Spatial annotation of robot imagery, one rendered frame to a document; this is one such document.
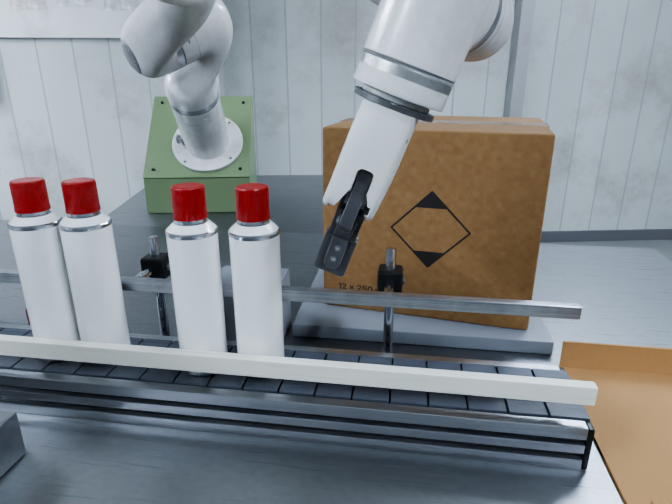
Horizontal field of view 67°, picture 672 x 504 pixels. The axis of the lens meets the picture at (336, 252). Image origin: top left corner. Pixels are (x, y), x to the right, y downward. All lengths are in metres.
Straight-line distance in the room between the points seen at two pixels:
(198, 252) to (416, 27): 0.29
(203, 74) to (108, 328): 0.75
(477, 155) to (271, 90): 2.86
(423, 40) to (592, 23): 3.54
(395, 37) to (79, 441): 0.50
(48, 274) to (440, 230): 0.48
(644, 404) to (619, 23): 3.50
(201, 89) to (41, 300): 0.72
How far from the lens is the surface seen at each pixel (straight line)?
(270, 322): 0.53
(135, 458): 0.58
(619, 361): 0.74
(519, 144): 0.68
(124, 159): 3.70
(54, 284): 0.63
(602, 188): 4.15
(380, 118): 0.42
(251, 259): 0.50
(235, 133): 1.45
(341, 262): 0.50
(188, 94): 1.24
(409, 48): 0.43
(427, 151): 0.69
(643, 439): 0.64
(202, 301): 0.54
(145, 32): 1.09
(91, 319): 0.62
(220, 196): 1.40
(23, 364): 0.68
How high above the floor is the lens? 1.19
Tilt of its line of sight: 20 degrees down
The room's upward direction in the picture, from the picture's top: straight up
